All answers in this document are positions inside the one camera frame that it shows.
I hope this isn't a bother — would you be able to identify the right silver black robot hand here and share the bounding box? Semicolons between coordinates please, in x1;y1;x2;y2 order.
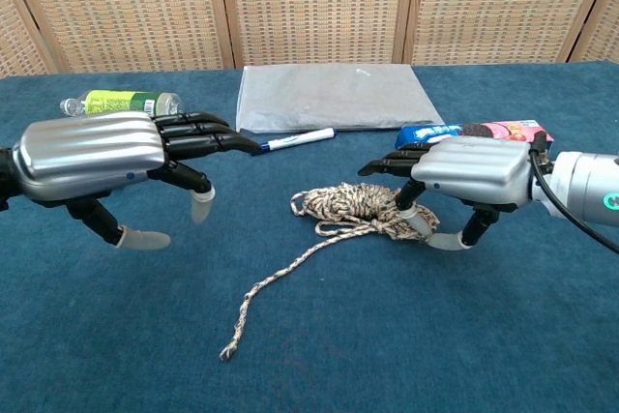
357;135;550;253

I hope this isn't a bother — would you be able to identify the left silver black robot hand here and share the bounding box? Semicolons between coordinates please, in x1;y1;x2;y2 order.
10;110;265;251

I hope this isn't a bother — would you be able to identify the beige speckled braided rope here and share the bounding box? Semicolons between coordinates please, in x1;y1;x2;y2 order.
220;181;440;363

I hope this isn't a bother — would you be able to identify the blue pink cookie box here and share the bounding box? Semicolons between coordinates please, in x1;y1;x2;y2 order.
395;118;555;151

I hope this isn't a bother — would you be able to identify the green label plastic bottle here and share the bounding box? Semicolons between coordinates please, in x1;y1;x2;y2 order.
59;89;184;118

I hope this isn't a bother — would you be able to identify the grey flat plastic bag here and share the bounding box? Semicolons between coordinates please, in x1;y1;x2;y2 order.
235;64;445;135

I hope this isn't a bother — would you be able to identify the blue tablecloth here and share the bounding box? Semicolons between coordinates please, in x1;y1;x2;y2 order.
0;61;619;413

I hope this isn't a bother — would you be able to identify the white blue marker pen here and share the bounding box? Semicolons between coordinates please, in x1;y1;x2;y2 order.
258;127;337;153

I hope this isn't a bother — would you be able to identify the woven wooden folding screen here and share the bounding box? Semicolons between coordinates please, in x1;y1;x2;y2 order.
0;0;619;79

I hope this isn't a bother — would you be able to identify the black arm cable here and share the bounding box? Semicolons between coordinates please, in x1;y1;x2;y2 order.
530;133;619;255

